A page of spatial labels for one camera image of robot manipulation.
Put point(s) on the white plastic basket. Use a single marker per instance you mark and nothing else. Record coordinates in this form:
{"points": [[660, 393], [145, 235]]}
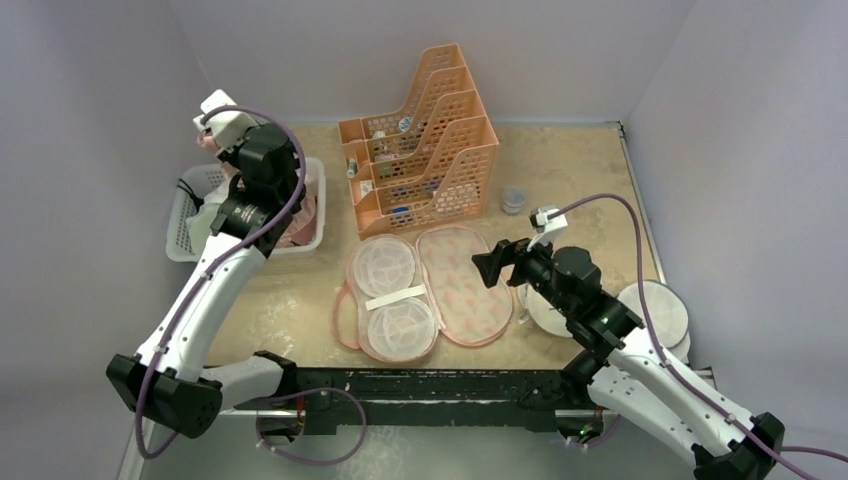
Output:
{"points": [[203, 179]]}

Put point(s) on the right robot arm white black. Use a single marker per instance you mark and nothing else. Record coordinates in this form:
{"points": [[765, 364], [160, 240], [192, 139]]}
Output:
{"points": [[622, 369]]}

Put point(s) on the floral mesh laundry bag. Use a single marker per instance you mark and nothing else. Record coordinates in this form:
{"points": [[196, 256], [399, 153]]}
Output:
{"points": [[408, 295]]}

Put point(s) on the white round bag near edge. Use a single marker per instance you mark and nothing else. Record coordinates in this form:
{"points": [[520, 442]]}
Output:
{"points": [[668, 313]]}

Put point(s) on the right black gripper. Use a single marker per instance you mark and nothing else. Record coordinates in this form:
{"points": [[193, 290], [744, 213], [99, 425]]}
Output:
{"points": [[518, 256]]}

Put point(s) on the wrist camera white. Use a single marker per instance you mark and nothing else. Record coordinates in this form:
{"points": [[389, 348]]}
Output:
{"points": [[224, 130], [549, 223]]}

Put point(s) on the orange file organizer rack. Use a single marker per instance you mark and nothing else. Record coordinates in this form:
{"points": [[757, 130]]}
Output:
{"points": [[428, 163]]}

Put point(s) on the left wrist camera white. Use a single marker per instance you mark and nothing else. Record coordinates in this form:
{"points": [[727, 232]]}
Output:
{"points": [[224, 130]]}

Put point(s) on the satin pink lace bra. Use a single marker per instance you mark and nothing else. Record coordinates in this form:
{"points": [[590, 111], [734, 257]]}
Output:
{"points": [[301, 218]]}

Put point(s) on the white round mesh laundry bag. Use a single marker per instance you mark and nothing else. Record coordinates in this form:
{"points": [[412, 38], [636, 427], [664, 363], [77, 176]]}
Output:
{"points": [[541, 312]]}

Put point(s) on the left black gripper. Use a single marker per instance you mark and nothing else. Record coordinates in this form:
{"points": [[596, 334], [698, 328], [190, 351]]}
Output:
{"points": [[232, 153]]}

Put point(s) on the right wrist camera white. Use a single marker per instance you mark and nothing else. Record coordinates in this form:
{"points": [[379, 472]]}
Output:
{"points": [[549, 223]]}

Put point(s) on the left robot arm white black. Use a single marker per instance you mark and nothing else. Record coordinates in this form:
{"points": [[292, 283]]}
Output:
{"points": [[166, 380]]}

